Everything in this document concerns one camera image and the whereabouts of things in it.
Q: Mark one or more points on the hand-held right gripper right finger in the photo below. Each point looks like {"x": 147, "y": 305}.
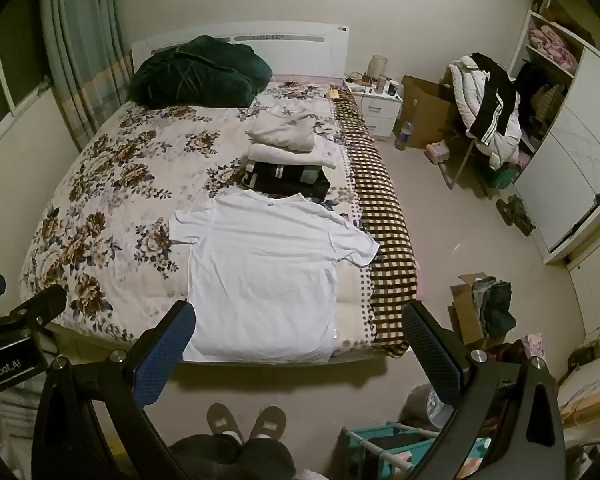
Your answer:
{"x": 430, "y": 355}

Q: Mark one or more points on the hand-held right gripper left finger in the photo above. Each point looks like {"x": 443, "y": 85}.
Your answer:
{"x": 164, "y": 355}

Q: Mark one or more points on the white t-shirt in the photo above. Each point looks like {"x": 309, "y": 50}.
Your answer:
{"x": 260, "y": 270}

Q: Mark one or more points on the dark bundled clothes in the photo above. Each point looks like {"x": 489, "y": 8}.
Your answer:
{"x": 495, "y": 305}

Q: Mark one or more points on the hanging dark clothes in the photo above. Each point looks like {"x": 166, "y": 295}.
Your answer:
{"x": 535, "y": 90}

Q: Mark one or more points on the small cardboard box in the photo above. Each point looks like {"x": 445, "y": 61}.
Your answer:
{"x": 465, "y": 315}

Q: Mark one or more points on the person's left slipper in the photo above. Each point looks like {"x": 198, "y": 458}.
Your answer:
{"x": 222, "y": 420}

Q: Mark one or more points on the person's slipper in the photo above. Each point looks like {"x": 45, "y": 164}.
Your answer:
{"x": 269, "y": 422}
{"x": 222, "y": 420}

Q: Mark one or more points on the pink cloth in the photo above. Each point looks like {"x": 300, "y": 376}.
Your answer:
{"x": 535, "y": 347}

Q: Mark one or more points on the person's left leg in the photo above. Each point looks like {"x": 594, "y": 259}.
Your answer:
{"x": 200, "y": 457}

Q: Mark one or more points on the person's leg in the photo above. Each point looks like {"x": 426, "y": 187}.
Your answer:
{"x": 265, "y": 460}
{"x": 200, "y": 457}

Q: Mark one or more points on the teal rack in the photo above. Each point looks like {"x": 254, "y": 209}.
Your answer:
{"x": 352, "y": 447}

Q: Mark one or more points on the person's right slipper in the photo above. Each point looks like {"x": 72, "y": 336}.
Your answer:
{"x": 269, "y": 422}

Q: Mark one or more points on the floral bedspread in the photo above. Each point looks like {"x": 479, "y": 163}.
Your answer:
{"x": 105, "y": 185}

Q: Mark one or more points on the person's right leg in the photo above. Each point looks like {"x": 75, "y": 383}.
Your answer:
{"x": 265, "y": 460}

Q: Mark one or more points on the brown shoe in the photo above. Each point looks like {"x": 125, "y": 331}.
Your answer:
{"x": 524, "y": 222}
{"x": 507, "y": 205}

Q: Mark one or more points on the brown checked blanket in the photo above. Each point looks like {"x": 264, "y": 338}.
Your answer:
{"x": 385, "y": 195}

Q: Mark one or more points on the wooden board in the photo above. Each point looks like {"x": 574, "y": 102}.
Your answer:
{"x": 590, "y": 400}

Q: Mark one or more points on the white cabinet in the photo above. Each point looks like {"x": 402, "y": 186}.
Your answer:
{"x": 597, "y": 290}

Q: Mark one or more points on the green plastic bin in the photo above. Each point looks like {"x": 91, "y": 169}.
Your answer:
{"x": 500, "y": 177}

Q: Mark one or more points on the wooden chair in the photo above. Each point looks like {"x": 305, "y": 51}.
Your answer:
{"x": 462, "y": 160}

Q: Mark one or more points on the pink tissue pack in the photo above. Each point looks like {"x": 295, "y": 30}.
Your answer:
{"x": 437, "y": 152}

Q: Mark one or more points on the black striped folded garment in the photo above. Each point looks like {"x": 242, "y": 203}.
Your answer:
{"x": 307, "y": 190}

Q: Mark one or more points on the white framed window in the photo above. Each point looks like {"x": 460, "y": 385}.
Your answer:
{"x": 10, "y": 75}

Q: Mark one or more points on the black patterned folded garment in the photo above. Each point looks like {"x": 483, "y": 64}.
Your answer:
{"x": 280, "y": 172}

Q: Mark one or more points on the plastic water bottle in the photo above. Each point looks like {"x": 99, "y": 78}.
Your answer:
{"x": 404, "y": 136}

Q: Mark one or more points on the white folded garment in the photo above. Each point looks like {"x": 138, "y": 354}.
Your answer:
{"x": 280, "y": 154}

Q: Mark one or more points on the white wardrobe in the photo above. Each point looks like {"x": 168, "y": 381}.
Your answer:
{"x": 570, "y": 160}

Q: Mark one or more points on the large cardboard box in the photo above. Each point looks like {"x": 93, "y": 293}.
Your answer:
{"x": 430, "y": 110}

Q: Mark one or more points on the white nightstand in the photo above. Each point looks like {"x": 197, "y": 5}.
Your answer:
{"x": 380, "y": 110}

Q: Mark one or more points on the cream folded garment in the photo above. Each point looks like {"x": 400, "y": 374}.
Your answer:
{"x": 285, "y": 132}

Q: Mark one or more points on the grey-green curtain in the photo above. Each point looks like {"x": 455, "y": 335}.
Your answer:
{"x": 80, "y": 50}

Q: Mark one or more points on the white padded jacket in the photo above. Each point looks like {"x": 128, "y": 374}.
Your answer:
{"x": 462, "y": 90}

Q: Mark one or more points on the black white-striped garment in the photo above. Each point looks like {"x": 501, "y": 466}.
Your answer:
{"x": 495, "y": 95}

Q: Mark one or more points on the dark mug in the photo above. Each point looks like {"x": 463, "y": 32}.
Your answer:
{"x": 393, "y": 89}

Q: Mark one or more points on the dark green quilt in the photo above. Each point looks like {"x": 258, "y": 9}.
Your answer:
{"x": 195, "y": 75}

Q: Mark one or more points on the yellow packet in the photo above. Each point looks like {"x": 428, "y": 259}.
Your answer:
{"x": 336, "y": 94}

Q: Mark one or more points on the beige table lamp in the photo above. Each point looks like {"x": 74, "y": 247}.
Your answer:
{"x": 378, "y": 65}

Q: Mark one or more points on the white bed headboard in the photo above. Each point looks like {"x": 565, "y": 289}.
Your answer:
{"x": 300, "y": 55}

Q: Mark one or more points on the pink floral quilt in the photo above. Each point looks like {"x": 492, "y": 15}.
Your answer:
{"x": 550, "y": 45}

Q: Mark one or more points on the brown bag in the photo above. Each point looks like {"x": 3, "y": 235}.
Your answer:
{"x": 575, "y": 22}

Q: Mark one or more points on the printed carton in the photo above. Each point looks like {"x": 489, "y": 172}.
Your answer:
{"x": 542, "y": 0}

